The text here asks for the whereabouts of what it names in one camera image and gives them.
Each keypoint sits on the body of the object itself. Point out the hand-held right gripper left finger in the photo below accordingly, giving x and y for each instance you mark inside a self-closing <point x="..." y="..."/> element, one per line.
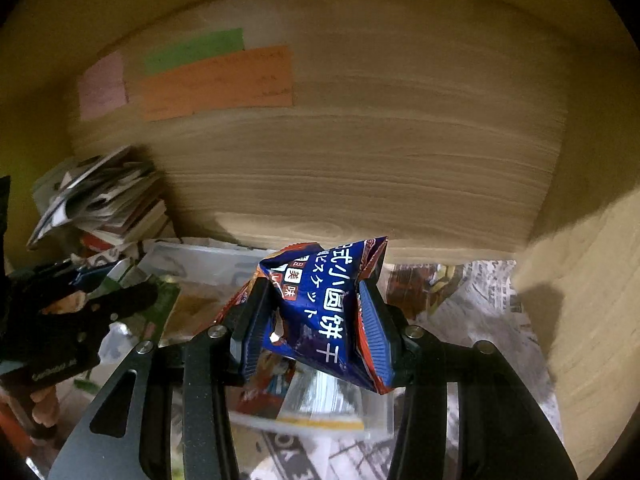
<point x="256" y="325"/>

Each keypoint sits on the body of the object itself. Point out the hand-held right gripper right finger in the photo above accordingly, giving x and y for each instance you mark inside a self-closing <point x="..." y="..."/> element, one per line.
<point x="376" y="332"/>

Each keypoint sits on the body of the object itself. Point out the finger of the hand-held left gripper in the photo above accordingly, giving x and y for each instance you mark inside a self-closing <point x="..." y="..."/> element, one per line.
<point x="127" y="300"/>
<point x="95" y="272"/>

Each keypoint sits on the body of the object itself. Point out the green snack packet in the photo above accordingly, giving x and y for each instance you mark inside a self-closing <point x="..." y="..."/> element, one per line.
<point x="160" y="310"/>

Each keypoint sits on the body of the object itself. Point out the blue biscuit snack packet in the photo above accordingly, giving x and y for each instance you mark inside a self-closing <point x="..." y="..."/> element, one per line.
<point x="320" y="305"/>

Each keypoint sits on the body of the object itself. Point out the clear plastic storage box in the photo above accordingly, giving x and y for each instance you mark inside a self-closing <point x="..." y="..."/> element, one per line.
<point x="200" y="272"/>

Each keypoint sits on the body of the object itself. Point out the person's left hand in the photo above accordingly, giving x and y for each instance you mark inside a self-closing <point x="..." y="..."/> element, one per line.
<point x="45" y="405"/>

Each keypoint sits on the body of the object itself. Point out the stack of books and magazines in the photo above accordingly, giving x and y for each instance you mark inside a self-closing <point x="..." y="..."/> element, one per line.
<point x="100" y="205"/>

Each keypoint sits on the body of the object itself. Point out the wooden desk shelf unit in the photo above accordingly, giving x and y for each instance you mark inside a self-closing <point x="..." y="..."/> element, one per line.
<point x="375" y="150"/>

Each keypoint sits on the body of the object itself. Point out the pink sticky note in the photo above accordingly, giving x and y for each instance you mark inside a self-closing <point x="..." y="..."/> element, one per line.
<point x="102" y="85"/>

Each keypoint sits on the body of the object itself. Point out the orange sticky note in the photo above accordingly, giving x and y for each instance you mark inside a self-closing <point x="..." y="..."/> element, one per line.
<point x="216" y="84"/>

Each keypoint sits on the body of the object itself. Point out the green sticky note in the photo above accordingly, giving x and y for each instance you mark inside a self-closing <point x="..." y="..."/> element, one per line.
<point x="195" y="51"/>

